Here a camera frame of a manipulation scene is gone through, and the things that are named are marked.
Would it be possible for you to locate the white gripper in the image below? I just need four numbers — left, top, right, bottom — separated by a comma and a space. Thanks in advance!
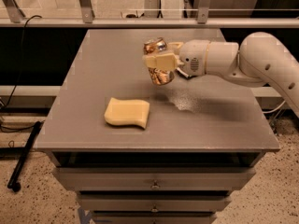
143, 40, 209, 76

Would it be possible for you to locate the orange soda can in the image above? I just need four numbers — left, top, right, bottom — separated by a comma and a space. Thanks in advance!
143, 37, 175, 86

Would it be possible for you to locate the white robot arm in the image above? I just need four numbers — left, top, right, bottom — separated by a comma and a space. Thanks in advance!
143, 32, 299, 116

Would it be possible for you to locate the yellow sponge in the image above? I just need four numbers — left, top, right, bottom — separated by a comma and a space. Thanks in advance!
104, 98, 150, 129

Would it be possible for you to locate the grey drawer cabinet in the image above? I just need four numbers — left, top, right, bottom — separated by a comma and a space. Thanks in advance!
36, 29, 279, 224

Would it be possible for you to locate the black rod on floor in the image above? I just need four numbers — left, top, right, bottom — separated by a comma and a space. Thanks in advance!
7, 121, 42, 192

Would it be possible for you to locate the white cable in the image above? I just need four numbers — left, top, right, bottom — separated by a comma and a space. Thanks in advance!
263, 100, 287, 115

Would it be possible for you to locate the black cable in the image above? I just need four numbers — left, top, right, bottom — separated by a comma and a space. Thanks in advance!
0, 14, 43, 133

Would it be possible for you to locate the metal railing frame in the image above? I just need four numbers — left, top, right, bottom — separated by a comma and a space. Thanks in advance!
1, 0, 299, 28

